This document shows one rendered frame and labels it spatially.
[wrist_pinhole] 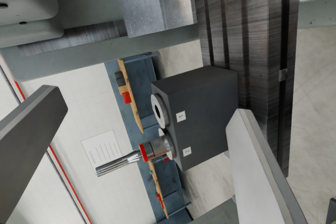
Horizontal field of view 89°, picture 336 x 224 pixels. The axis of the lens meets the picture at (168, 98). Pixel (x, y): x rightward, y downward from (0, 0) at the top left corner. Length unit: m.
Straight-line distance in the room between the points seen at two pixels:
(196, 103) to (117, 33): 0.45
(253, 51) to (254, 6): 0.08
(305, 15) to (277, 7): 0.87
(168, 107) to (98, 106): 4.43
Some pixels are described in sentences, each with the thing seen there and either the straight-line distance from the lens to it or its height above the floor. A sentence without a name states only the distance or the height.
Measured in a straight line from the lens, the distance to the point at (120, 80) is 4.11.
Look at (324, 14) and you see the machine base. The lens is 1.21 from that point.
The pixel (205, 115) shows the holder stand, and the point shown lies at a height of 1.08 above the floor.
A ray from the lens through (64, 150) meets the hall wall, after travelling 5.30.
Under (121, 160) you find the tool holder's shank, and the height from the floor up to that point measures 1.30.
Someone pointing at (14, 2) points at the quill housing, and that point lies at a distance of 0.31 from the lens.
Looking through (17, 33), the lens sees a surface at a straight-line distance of 0.48.
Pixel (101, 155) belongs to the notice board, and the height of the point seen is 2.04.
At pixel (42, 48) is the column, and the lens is 0.74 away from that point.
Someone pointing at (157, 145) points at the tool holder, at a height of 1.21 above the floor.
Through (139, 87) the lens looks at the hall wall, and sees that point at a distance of 4.76.
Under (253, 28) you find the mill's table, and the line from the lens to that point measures 0.40.
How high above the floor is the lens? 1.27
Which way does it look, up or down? 17 degrees down
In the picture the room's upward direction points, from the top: 109 degrees counter-clockwise
